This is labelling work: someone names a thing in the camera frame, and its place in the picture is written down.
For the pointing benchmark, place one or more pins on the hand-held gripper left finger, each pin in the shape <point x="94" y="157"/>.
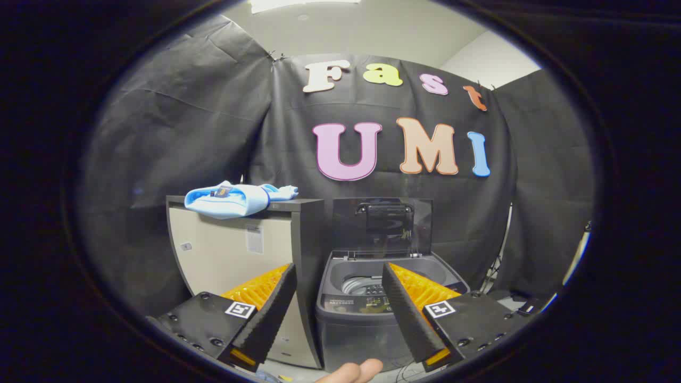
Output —
<point x="274" y="311"/>

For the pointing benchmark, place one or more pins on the black backdrop cloth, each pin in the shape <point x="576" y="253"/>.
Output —
<point x="213" y="133"/>

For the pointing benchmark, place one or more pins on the grey and beige cabinet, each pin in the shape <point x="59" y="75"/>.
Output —
<point x="223" y="255"/>

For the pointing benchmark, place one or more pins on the ceiling light panel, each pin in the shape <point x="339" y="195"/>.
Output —
<point x="298" y="4"/>

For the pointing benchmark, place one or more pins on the dark washing machine lid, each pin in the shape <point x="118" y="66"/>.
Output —
<point x="383" y="226"/>

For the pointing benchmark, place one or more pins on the grey washing machine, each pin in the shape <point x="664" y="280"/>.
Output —
<point x="351" y="330"/>

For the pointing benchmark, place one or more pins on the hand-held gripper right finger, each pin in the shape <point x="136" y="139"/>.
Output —
<point x="407" y="314"/>

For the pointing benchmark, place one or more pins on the light blue garment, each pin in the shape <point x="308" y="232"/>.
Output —
<point x="234" y="205"/>

